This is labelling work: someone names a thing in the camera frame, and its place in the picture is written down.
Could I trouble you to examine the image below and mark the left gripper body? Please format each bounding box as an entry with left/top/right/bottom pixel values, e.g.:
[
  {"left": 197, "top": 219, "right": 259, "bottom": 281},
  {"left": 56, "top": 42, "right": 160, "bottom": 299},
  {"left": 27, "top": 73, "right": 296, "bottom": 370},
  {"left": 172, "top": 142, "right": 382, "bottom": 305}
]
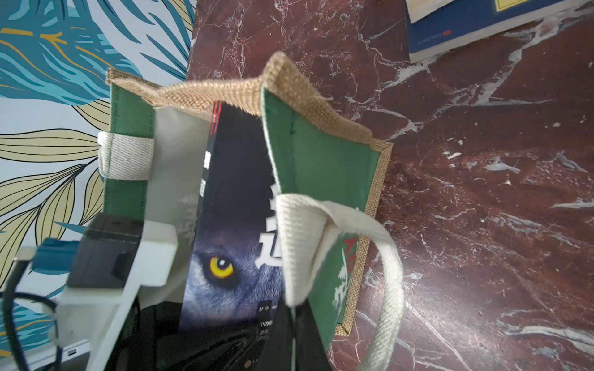
[{"left": 106, "top": 299, "right": 277, "bottom": 370}]

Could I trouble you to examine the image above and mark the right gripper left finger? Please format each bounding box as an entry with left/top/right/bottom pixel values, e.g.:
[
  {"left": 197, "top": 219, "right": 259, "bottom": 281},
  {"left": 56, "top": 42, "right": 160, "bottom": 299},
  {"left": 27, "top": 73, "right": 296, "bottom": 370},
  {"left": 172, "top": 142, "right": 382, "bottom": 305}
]
[{"left": 255, "top": 305, "right": 295, "bottom": 371}]

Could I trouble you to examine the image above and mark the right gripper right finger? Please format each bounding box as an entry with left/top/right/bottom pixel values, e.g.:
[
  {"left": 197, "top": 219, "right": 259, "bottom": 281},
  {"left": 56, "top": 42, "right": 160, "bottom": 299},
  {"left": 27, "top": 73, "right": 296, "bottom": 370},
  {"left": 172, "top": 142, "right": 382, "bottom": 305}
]
[{"left": 295, "top": 301, "right": 331, "bottom": 371}]

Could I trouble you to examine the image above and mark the dark wolf cover book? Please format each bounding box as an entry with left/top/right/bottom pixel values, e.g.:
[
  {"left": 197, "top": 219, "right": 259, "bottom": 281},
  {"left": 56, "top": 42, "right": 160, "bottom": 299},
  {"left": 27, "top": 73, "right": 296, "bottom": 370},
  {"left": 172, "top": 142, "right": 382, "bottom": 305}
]
[{"left": 179, "top": 102, "right": 284, "bottom": 331}]

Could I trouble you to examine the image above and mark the green burlap Christmas bag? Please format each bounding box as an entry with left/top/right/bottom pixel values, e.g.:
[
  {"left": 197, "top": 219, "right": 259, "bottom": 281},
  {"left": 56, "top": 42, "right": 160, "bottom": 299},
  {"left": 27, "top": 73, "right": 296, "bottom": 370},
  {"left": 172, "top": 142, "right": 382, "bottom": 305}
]
[{"left": 97, "top": 52, "right": 405, "bottom": 370}]

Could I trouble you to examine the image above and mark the blue book middle stack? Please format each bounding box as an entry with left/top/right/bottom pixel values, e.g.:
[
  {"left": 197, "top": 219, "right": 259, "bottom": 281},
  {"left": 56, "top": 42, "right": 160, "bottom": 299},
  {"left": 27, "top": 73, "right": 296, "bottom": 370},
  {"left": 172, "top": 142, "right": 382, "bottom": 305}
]
[{"left": 406, "top": 0, "right": 586, "bottom": 63}]

